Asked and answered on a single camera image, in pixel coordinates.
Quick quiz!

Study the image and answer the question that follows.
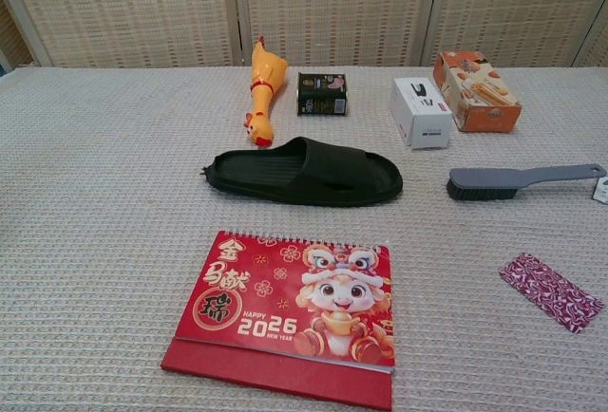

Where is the black rubber slipper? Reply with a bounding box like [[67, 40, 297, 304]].
[[199, 136, 405, 208]]

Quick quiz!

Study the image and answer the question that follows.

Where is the beige woven tablecloth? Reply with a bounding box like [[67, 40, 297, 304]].
[[0, 66, 608, 412]]

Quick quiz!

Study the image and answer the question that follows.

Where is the yellow rubber chicken toy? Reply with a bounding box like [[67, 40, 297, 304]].
[[243, 35, 290, 150]]

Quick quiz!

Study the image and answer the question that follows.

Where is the black rectangular tin can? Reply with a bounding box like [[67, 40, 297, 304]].
[[296, 71, 349, 117]]

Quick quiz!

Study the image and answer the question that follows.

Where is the red 2026 desk calendar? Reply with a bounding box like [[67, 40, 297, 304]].
[[160, 230, 396, 412]]

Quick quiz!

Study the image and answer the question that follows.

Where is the woven folding screen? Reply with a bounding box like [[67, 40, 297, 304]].
[[0, 0, 608, 69]]

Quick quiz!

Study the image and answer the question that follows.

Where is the grey cleaning brush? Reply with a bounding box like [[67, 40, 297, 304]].
[[446, 163, 608, 202]]

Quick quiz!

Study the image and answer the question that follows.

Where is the orange snack box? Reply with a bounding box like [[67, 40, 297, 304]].
[[432, 49, 523, 134]]

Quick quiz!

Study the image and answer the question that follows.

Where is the white stapler box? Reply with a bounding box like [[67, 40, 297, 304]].
[[389, 76, 453, 151]]

